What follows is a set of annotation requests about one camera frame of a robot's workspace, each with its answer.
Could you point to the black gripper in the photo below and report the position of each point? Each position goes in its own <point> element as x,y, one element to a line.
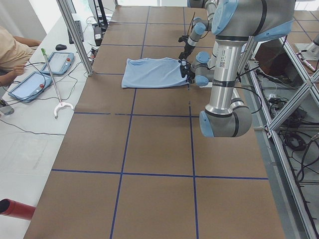
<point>188,72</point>
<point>185,51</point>

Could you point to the light blue t-shirt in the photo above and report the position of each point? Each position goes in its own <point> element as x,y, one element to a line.
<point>152,73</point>

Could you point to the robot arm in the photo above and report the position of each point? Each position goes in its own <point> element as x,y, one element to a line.
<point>233,22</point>
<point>198,26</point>

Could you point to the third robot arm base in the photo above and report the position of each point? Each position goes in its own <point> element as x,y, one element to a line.
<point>308,54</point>

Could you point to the brown paper table cover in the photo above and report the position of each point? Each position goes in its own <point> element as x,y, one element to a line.
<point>134,164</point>

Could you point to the black keyboard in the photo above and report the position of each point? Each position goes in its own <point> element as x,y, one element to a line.
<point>78,29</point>

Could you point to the black computer mouse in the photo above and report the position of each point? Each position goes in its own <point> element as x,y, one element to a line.
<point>60,47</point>

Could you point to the upper teach pendant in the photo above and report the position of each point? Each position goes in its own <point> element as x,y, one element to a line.
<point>60,62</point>

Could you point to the teach pendant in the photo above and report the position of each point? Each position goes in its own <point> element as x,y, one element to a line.
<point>29,89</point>
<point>60,62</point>

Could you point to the reacher grabber tool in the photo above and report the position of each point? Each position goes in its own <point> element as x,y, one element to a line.
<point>61,103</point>

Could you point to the lower teach pendant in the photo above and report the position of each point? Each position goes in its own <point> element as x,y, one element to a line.
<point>29,89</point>

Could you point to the person in beige shirt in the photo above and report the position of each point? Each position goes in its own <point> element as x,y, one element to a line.
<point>15,52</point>

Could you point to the red cylinder bottle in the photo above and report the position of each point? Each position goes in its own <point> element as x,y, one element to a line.
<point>16,209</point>

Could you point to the aluminium frame post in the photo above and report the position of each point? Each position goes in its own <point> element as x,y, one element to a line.
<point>69,21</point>

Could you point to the aluminium frame rack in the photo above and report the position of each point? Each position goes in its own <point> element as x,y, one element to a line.
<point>286,97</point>

